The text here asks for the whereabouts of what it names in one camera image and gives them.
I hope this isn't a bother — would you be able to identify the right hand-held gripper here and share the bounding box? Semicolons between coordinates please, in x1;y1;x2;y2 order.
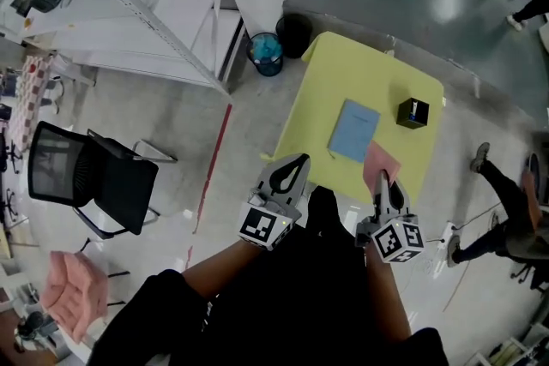
354;169;426;265

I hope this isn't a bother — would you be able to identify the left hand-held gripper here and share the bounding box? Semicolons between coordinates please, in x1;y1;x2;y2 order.
238;153;311;252

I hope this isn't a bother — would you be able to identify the pink cloth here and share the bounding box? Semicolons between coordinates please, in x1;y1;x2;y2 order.
362;140;403;195

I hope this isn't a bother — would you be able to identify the blue notebook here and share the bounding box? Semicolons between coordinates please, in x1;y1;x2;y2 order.
327;98;382;164

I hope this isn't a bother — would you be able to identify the person's right forearm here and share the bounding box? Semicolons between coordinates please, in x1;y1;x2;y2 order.
364;245;413;343

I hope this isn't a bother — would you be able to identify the person's left forearm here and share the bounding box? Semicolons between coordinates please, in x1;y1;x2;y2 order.
181;238;268;300

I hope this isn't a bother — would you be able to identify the white power strip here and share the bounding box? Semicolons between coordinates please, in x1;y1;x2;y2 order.
439;220;457;246

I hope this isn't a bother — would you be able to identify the small black box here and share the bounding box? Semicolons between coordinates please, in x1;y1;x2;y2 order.
395;97;431;130

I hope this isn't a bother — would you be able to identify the yellow tablecloth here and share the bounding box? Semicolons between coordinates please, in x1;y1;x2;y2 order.
261;31;446;207

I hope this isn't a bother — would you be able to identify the blue mesh wastebasket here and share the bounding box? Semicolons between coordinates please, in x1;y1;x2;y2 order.
246;32;285;78

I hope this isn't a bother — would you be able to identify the person's black clothing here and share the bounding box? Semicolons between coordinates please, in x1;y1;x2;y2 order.
87;185;450;366

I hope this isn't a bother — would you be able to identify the black mesh wastebasket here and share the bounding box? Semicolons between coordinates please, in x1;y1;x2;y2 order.
275;13;314;59

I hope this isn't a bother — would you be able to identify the black mesh office chair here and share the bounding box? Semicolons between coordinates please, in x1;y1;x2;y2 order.
27;120;178;242

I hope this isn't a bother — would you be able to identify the pink cushioned chair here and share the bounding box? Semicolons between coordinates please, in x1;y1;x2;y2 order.
39;250;130;345

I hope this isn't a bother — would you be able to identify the red checkered tablecloth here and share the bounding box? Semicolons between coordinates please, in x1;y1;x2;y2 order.
7;52;57;153

